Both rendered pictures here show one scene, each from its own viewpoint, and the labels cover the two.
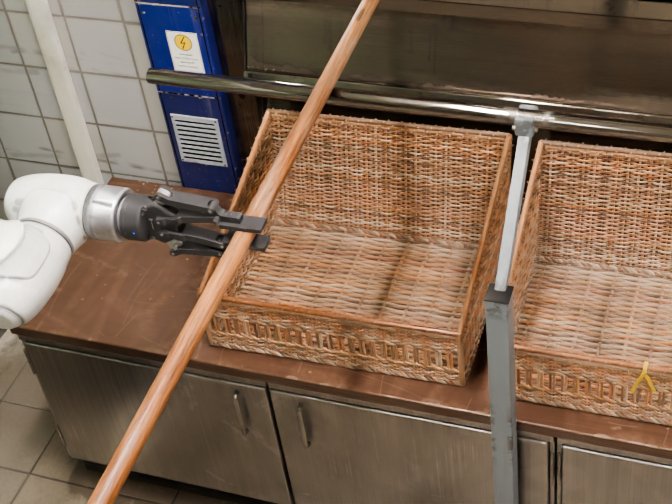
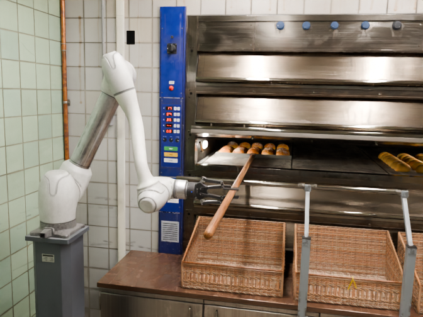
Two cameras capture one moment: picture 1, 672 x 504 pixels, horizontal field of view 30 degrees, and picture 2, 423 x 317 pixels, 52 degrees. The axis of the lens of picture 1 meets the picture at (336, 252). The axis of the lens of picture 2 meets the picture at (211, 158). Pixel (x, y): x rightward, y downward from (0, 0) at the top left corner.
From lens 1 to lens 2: 1.14 m
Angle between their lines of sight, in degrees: 36
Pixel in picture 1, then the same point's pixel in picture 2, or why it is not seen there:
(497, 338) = (305, 256)
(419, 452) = not seen: outside the picture
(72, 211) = (170, 183)
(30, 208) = not seen: hidden behind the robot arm
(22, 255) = (158, 185)
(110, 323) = (139, 282)
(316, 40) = (219, 190)
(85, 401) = not seen: outside the picture
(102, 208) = (180, 183)
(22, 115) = (101, 226)
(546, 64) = (297, 196)
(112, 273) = (136, 270)
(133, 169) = (139, 248)
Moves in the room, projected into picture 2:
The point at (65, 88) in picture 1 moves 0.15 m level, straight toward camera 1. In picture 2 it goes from (122, 212) to (128, 219)
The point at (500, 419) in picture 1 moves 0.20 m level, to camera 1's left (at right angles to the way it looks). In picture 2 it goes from (303, 299) to (264, 302)
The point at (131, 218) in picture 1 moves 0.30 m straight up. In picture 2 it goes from (191, 186) to (192, 119)
